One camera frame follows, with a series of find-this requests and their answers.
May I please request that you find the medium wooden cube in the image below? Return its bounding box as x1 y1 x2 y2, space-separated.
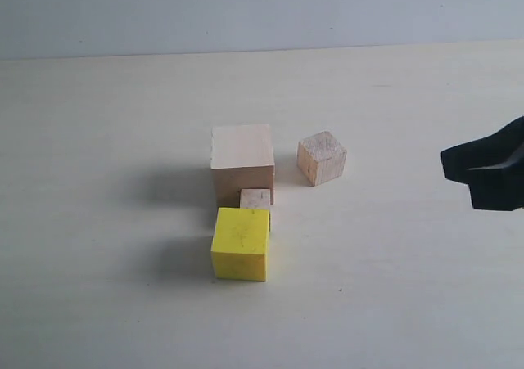
297 131 347 186

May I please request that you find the small wooden cube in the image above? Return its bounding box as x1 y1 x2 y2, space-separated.
238 188 271 231

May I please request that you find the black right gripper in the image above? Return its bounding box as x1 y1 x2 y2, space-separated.
440 117 523 211

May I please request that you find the yellow cube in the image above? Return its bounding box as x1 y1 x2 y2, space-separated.
210 207 269 281

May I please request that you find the large pale wooden cube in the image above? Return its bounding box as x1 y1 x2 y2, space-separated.
210 124 275 207

